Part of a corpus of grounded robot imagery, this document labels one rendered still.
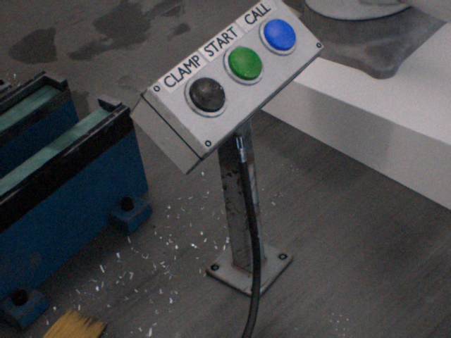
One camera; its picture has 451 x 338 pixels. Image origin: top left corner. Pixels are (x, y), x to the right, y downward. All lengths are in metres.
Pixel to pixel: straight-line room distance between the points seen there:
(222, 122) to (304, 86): 0.34
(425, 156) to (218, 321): 0.29
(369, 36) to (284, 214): 0.24
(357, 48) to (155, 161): 0.29
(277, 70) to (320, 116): 0.30
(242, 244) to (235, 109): 0.21
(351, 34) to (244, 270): 0.32
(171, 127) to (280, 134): 0.40
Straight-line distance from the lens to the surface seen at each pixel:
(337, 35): 0.93
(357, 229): 0.84
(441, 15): 0.81
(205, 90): 0.58
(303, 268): 0.80
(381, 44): 0.93
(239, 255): 0.78
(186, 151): 0.58
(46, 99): 0.89
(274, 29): 0.64
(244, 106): 0.60
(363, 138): 0.89
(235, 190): 0.71
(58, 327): 0.79
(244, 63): 0.61
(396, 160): 0.87
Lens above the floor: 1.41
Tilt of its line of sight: 41 degrees down
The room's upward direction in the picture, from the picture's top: 8 degrees counter-clockwise
